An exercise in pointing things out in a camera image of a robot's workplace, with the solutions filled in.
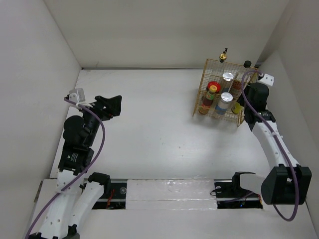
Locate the blue-label salt shaker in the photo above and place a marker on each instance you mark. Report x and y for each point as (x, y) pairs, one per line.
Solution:
(223, 103)

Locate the black-cap vinegar bottle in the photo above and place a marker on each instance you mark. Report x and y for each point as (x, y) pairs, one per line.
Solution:
(236, 86)

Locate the small yellow-label bottle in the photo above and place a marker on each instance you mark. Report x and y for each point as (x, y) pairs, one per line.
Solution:
(237, 108)

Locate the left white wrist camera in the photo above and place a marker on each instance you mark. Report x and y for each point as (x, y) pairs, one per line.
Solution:
(77, 95)

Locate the yellow wire basket rack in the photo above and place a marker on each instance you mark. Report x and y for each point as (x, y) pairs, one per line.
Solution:
(210, 74)

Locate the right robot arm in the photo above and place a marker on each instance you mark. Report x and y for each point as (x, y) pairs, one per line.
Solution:
(287, 182)

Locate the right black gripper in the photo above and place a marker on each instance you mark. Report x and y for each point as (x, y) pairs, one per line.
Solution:
(241, 98)

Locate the silver-lid white shaker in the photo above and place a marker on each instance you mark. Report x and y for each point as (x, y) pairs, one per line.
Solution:
(226, 82)

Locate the white foam block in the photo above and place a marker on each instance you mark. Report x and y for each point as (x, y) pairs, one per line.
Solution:
(173, 195)

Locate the red-lid sauce jar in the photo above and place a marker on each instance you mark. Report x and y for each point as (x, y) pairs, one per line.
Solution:
(213, 83)

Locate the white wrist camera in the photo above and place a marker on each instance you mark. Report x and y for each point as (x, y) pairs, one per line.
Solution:
(77, 95)
(266, 79)

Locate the yellow-cap brown sauce bottle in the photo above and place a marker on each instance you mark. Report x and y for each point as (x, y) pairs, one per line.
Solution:
(208, 100)

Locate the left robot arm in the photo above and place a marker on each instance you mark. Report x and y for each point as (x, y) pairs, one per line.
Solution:
(84, 137)

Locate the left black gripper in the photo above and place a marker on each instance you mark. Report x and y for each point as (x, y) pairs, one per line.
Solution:
(112, 106)

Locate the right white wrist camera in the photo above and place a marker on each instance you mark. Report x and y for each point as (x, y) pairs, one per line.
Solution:
(266, 79)

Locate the glass oil dispenser bottle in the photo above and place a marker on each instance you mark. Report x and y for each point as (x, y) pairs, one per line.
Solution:
(222, 64)

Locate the black metal rail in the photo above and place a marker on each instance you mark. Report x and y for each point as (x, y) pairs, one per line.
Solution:
(226, 197)

